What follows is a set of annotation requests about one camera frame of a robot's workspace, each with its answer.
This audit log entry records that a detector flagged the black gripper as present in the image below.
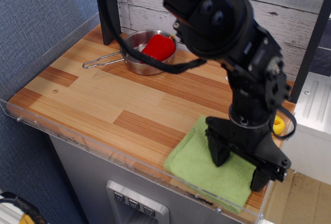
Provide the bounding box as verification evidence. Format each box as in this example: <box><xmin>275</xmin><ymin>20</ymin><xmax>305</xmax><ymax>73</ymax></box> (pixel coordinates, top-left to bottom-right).
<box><xmin>205</xmin><ymin>116</ymin><xmax>292</xmax><ymax>192</ymax></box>

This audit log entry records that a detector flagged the green cloth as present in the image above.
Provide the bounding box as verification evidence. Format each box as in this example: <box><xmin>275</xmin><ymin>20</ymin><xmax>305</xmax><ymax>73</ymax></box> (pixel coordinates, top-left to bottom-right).
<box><xmin>164</xmin><ymin>116</ymin><xmax>256</xmax><ymax>214</ymax></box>

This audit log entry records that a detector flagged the yellow handled toy knife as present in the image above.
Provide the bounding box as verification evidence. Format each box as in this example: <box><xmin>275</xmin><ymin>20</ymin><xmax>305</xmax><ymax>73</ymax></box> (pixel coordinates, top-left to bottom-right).
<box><xmin>224</xmin><ymin>75</ymin><xmax>285</xmax><ymax>136</ymax></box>

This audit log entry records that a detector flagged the red toy bell pepper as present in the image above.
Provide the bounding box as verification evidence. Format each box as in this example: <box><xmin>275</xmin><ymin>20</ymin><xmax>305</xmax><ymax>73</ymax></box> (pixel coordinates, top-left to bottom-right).
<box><xmin>142</xmin><ymin>34</ymin><xmax>176</xmax><ymax>62</ymax></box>

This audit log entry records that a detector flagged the small steel pan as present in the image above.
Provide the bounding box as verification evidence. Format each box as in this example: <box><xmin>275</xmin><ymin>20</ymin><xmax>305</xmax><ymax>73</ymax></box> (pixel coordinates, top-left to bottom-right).
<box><xmin>82</xmin><ymin>30</ymin><xmax>177</xmax><ymax>76</ymax></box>

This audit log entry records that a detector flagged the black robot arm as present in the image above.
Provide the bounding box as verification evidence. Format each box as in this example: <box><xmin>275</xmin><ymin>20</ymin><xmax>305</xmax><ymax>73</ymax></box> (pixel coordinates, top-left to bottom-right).
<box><xmin>163</xmin><ymin>0</ymin><xmax>291</xmax><ymax>191</ymax></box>

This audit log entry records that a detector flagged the clear acrylic table guard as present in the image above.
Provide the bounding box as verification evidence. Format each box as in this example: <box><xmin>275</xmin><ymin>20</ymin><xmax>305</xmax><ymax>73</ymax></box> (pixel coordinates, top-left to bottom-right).
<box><xmin>0</xmin><ymin>11</ymin><xmax>297</xmax><ymax>222</ymax></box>

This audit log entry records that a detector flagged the white toy sink unit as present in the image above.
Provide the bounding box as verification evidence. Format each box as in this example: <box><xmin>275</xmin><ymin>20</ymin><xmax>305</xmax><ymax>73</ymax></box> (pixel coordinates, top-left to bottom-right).
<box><xmin>282</xmin><ymin>72</ymin><xmax>330</xmax><ymax>184</ymax></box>

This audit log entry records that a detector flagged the silver dispenser button panel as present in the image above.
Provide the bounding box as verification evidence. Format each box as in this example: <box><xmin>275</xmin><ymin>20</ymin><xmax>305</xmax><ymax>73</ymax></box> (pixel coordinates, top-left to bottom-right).
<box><xmin>106</xmin><ymin>180</ymin><xmax>170</xmax><ymax>223</ymax></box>

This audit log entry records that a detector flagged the grey toy fridge cabinet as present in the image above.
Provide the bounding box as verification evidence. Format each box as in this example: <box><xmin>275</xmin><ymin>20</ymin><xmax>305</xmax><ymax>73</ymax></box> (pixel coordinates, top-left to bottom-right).
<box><xmin>50</xmin><ymin>136</ymin><xmax>255</xmax><ymax>223</ymax></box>

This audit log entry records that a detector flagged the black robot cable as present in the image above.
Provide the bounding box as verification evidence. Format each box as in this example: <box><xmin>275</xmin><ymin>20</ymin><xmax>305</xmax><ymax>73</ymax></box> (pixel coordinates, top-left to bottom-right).
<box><xmin>97</xmin><ymin>0</ymin><xmax>207</xmax><ymax>75</ymax></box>

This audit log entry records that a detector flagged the right dark grey post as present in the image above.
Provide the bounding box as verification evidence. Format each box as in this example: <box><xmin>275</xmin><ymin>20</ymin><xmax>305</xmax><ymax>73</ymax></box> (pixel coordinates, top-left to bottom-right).
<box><xmin>289</xmin><ymin>0</ymin><xmax>330</xmax><ymax>103</ymax></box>

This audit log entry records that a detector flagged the dark grey post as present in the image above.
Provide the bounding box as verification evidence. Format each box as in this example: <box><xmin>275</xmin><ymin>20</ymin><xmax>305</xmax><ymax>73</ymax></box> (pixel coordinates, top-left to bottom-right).
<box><xmin>289</xmin><ymin>0</ymin><xmax>330</xmax><ymax>103</ymax></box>
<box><xmin>97</xmin><ymin>0</ymin><xmax>122</xmax><ymax>46</ymax></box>

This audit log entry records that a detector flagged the left dark grey post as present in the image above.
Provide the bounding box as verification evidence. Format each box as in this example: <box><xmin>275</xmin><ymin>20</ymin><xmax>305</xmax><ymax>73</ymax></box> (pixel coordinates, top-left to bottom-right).
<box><xmin>97</xmin><ymin>0</ymin><xmax>122</xmax><ymax>46</ymax></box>

